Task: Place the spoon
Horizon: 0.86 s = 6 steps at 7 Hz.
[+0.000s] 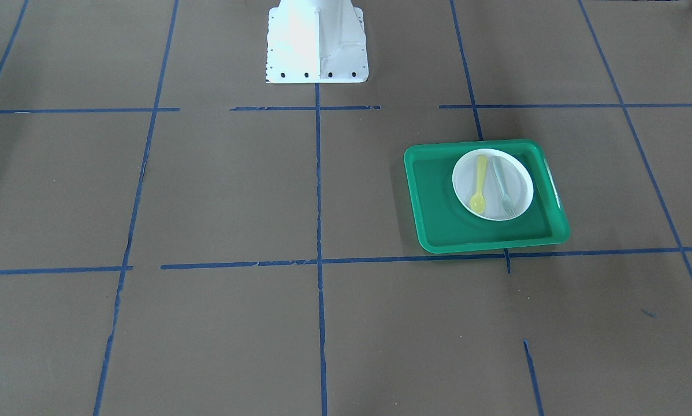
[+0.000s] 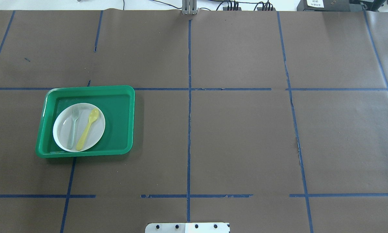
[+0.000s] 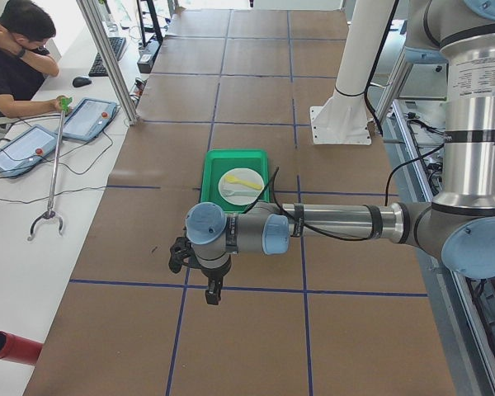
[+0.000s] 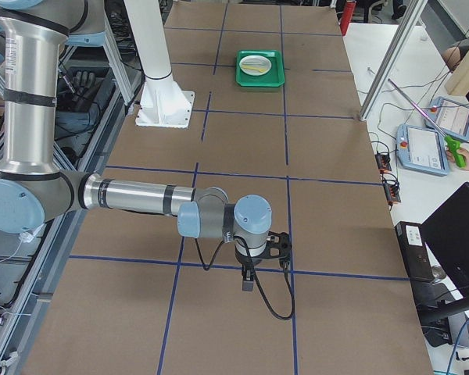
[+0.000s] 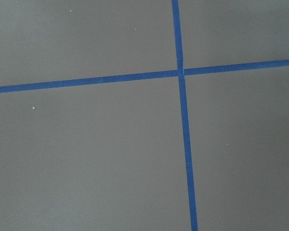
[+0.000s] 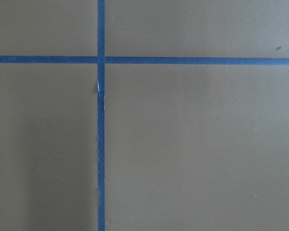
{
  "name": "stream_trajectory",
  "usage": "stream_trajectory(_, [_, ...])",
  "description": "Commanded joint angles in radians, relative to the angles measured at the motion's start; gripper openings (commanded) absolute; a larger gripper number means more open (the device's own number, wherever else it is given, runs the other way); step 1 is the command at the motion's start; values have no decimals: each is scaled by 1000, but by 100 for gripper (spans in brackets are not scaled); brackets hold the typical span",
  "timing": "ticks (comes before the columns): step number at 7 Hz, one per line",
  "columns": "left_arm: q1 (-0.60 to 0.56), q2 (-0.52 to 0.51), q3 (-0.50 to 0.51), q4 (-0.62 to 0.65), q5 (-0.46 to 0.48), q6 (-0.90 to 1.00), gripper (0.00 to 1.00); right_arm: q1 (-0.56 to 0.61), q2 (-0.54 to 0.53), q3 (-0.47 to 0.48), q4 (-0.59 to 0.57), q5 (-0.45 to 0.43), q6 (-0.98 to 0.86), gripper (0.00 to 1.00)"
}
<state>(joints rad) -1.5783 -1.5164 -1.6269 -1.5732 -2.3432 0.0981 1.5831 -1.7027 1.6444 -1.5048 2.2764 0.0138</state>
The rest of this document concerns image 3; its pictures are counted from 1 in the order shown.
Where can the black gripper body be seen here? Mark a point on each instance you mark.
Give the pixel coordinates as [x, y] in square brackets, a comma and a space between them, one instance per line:
[214, 275]

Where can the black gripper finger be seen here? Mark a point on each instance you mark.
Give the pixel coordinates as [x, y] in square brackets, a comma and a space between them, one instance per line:
[216, 294]
[209, 296]

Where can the yellow plastic spoon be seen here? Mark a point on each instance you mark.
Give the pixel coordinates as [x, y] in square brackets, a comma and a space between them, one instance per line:
[235, 180]

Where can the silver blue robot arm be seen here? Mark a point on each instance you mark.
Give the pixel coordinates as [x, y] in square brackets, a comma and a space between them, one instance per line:
[457, 227]

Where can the white plastic spoon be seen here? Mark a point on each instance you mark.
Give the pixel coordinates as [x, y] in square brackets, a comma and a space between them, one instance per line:
[228, 193]

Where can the white round plate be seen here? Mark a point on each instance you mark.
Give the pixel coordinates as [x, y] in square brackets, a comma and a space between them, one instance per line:
[243, 173]

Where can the brown paper table cover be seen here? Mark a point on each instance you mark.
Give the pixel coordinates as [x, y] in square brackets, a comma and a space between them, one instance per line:
[326, 317]

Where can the green plastic tray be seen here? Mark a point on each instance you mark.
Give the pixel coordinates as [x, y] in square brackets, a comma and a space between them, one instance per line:
[219, 161]

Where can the far blue teach pendant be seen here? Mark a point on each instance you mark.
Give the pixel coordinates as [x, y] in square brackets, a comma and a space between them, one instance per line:
[88, 119]

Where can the blue teach pendant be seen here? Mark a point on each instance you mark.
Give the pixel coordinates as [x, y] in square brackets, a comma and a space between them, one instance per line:
[88, 119]
[21, 154]

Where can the red cylinder tube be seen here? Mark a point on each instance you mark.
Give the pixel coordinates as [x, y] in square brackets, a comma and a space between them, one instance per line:
[18, 349]

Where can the near blue teach pendant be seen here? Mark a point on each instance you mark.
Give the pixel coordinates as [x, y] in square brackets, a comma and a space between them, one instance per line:
[21, 154]

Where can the metal reacher grabber tool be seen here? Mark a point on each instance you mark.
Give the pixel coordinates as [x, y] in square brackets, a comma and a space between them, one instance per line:
[49, 213]

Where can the black computer mouse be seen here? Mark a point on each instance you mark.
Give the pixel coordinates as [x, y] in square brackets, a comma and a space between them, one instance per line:
[81, 81]

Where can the person in black shirt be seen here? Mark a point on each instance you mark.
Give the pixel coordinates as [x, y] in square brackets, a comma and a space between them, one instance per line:
[25, 62]

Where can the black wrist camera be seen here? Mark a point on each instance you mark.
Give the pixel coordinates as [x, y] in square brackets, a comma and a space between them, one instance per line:
[181, 254]

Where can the white pedestal column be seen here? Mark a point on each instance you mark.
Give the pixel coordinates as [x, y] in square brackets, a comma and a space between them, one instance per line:
[343, 118]

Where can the aluminium frame post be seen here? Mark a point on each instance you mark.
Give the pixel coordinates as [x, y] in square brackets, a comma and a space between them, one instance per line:
[92, 17]

